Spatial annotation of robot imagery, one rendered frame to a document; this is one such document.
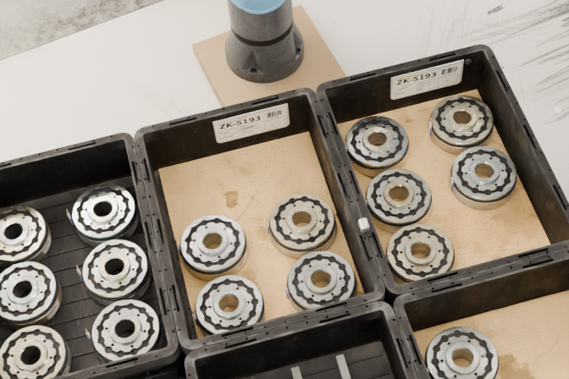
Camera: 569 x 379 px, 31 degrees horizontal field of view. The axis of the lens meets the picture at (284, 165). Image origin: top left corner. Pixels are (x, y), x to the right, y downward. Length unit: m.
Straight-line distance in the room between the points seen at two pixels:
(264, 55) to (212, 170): 0.29
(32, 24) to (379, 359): 1.91
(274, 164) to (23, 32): 1.58
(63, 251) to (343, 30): 0.73
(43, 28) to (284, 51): 1.36
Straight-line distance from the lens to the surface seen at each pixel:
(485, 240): 1.64
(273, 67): 1.92
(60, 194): 1.74
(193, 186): 1.70
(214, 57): 2.00
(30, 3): 3.23
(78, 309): 1.63
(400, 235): 1.59
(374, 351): 1.54
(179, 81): 2.01
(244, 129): 1.69
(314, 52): 1.99
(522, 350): 1.56
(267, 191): 1.68
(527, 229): 1.65
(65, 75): 2.07
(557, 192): 1.60
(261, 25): 1.85
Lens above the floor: 2.24
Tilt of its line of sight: 56 degrees down
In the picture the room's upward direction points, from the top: 7 degrees counter-clockwise
